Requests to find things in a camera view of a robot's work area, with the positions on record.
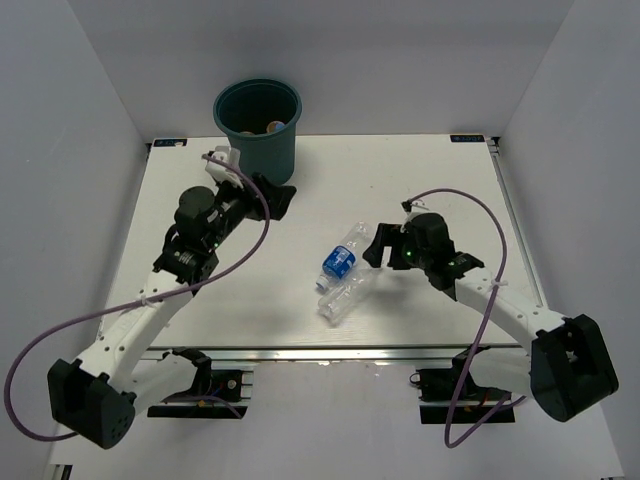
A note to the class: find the blue table label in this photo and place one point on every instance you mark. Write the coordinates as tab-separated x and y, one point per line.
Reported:
467	138
169	142

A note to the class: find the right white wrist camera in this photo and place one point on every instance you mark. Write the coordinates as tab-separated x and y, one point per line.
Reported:
414	208

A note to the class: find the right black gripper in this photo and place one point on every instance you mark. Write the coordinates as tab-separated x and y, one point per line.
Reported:
388	235

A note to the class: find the right blue table label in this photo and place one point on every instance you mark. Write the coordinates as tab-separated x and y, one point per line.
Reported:
467	138

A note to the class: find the dark green plastic bin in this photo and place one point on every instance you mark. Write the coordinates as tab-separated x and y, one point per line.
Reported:
250	105

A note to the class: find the clear plastic bottle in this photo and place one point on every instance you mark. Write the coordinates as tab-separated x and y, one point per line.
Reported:
345	296

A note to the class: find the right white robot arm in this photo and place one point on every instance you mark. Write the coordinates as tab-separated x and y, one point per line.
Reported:
565	365

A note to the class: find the left blue table label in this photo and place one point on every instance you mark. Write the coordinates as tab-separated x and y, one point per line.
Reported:
169	142

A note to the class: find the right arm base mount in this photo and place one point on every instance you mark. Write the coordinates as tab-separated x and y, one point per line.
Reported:
435	377

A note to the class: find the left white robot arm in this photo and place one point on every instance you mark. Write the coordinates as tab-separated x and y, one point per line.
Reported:
99	394

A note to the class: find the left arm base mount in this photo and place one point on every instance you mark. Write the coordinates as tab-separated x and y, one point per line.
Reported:
216	392

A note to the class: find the blue label crushed bottle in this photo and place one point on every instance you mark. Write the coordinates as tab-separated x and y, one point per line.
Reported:
344	256

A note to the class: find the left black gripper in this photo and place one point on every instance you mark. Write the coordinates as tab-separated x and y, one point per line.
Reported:
275	198

